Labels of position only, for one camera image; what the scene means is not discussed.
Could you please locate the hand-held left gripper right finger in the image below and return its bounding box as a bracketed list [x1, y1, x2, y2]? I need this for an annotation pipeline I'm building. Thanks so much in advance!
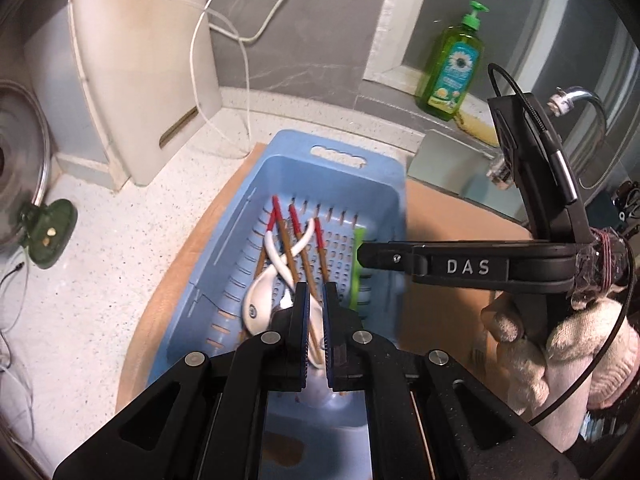
[322, 282, 583, 480]

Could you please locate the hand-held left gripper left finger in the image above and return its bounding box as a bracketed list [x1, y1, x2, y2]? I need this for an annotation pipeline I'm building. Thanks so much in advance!
[52, 282, 309, 480]

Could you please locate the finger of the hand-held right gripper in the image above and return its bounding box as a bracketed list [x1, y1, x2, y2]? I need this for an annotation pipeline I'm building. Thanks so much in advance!
[357, 241, 581, 293]

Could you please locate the green plastic spoon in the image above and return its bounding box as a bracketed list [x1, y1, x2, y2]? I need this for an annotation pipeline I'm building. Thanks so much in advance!
[349, 227, 369, 312]

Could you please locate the white ceramic spoon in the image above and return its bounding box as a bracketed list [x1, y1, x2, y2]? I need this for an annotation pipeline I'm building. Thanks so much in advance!
[241, 217, 325, 337]
[264, 230, 331, 378]

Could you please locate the blue plastic basket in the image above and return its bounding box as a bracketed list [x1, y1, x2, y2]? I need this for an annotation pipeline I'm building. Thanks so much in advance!
[159, 129, 410, 480]

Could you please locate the person's right hand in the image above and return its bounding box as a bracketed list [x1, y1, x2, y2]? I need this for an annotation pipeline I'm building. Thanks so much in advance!
[480, 290, 640, 411]

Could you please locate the yellow sponge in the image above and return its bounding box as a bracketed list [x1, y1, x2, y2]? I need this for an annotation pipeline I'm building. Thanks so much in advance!
[452, 112, 501, 148]

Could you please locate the stainless steel sink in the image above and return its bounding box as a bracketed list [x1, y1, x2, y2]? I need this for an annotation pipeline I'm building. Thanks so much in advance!
[407, 130, 531, 226]

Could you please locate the chrome faucet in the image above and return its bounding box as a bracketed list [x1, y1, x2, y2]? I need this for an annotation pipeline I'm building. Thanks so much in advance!
[547, 86, 608, 136]

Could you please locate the green dish soap bottle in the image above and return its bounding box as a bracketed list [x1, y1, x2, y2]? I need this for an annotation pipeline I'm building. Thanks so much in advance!
[415, 1, 490, 121]

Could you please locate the white cutting board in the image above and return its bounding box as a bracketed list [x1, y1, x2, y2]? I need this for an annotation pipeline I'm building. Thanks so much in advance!
[25, 0, 223, 188]

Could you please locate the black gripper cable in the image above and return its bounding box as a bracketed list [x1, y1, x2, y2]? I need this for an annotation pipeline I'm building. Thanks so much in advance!
[487, 62, 638, 426]

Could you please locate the flexible faucet extension hose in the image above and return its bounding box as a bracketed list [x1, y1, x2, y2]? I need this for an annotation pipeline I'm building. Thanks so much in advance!
[487, 152, 513, 191]

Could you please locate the white power cable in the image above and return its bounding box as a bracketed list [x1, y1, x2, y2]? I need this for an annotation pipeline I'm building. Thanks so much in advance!
[107, 0, 308, 157]

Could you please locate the thin black cable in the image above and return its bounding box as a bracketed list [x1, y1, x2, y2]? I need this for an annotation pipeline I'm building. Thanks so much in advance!
[0, 261, 27, 288]

